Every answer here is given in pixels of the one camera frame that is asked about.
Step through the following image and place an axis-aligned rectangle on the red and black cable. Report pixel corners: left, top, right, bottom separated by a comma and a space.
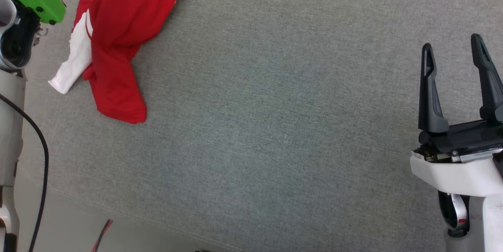
92, 219, 114, 252

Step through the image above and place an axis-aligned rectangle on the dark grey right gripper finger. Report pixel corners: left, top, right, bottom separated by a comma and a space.
418, 43, 449, 134
471, 34, 503, 123

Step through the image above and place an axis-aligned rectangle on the red white Bulls jersey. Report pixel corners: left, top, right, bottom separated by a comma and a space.
48, 0, 188, 124

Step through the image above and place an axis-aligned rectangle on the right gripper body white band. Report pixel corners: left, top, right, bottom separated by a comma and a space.
410, 120, 503, 197

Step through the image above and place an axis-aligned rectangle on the grey fabric sofa surface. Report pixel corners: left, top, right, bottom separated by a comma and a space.
16, 0, 503, 252

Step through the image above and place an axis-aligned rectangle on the thin black cable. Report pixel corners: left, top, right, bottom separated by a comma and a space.
0, 94, 49, 252

